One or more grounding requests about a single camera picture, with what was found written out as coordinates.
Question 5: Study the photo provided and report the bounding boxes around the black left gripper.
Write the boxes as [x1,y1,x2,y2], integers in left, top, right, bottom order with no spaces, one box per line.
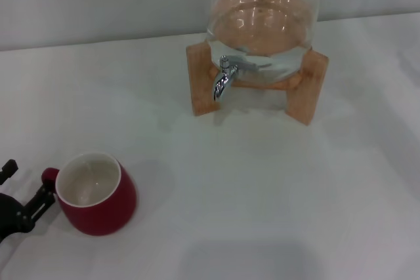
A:
[0,159,57,239]

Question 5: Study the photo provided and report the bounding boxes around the red ceramic cup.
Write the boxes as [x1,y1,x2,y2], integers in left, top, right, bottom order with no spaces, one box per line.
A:
[41,151,139,237]

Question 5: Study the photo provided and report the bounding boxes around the chrome faucet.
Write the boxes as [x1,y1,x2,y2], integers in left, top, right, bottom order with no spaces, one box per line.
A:
[213,54,263,102]

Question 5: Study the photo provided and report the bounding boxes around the glass water dispenser jar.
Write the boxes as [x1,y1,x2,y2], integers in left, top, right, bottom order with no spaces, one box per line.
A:
[203,0,324,83]

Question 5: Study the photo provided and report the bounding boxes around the wooden dispenser stand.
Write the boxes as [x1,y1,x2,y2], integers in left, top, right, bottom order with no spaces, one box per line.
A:
[186,39,329,126]

